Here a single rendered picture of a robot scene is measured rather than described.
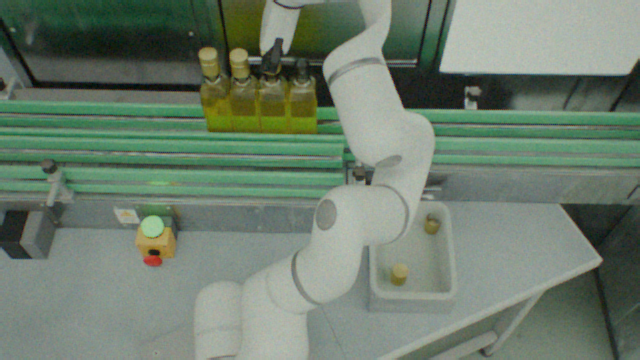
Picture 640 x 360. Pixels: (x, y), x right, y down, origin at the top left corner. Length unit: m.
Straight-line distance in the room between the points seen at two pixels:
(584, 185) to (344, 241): 0.82
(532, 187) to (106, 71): 1.00
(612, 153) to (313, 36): 0.67
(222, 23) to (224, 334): 0.64
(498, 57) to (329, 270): 0.72
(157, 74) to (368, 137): 0.80
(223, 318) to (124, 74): 0.74
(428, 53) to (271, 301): 0.67
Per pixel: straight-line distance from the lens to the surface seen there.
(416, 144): 0.84
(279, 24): 1.04
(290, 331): 0.89
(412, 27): 1.30
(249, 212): 1.33
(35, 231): 1.44
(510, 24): 1.32
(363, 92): 0.81
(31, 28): 1.49
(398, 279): 1.31
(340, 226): 0.78
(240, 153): 1.32
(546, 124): 1.44
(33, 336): 1.44
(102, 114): 1.44
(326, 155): 1.30
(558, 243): 1.50
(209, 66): 1.18
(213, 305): 0.98
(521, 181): 1.44
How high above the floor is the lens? 2.00
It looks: 58 degrees down
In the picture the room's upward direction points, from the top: straight up
